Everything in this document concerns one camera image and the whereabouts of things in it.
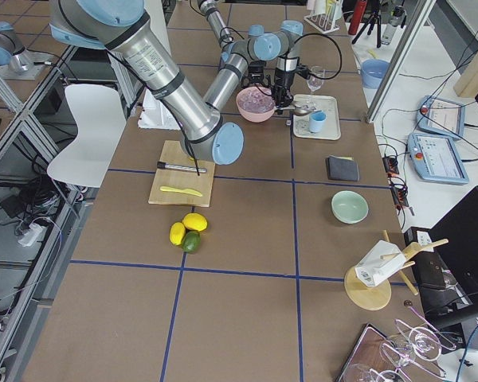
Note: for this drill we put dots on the pink bowl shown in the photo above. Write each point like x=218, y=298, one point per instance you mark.
x=252, y=117

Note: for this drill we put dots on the metal ice scoop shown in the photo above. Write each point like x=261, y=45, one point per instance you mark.
x=297, y=109

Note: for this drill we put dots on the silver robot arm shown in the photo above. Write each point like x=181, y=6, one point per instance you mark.
x=124, y=27
x=237, y=55

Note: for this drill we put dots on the clear ice cubes pile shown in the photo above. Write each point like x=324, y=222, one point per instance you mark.
x=256, y=102

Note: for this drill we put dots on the blue plastic cup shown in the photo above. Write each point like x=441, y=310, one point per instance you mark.
x=316, y=121

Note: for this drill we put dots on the clear wine glass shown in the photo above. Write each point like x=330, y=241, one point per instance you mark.
x=315, y=81

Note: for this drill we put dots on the cream bear tray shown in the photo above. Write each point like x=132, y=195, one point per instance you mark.
x=331, y=128

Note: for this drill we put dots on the white dish rack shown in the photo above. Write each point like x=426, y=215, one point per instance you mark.
x=324, y=14

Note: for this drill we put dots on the blue bowl on side table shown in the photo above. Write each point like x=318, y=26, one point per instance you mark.
x=372, y=72

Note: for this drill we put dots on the grey folded cloth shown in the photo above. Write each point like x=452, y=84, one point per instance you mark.
x=342, y=169

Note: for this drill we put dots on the red bottle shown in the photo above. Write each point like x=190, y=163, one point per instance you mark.
x=358, y=12

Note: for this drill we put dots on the black tripod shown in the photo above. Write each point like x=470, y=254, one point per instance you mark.
x=374, y=20

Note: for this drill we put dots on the metal rod tool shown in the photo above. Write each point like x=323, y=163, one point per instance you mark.
x=176, y=167

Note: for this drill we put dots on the yellow plastic knife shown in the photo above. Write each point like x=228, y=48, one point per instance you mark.
x=187, y=191

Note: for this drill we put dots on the wooden cutting board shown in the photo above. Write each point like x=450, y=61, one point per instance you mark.
x=173, y=154

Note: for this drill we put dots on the green bowl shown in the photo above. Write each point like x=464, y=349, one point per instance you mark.
x=349, y=207

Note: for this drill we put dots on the upper blue teach pendant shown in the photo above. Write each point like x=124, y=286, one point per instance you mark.
x=441, y=116

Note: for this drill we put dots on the blue teach pendant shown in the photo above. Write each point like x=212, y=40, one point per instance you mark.
x=441, y=116
x=436, y=159

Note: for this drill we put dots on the large yellow lemon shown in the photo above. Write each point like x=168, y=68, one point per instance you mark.
x=195, y=222

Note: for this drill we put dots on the white chair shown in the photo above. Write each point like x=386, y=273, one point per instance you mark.
x=100, y=121

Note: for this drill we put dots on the lower blue teach pendant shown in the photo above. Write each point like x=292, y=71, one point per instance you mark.
x=436, y=159

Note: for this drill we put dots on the small yellow lemon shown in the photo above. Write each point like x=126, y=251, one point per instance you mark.
x=177, y=233

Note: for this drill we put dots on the green lime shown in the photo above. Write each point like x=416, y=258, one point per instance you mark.
x=191, y=241

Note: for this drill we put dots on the white carton on stand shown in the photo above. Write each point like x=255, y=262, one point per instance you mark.
x=383, y=260

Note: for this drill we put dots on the wooden mug tree stand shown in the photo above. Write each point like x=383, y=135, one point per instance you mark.
x=376, y=298

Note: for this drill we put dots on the black monitor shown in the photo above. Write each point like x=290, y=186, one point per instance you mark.
x=460, y=255

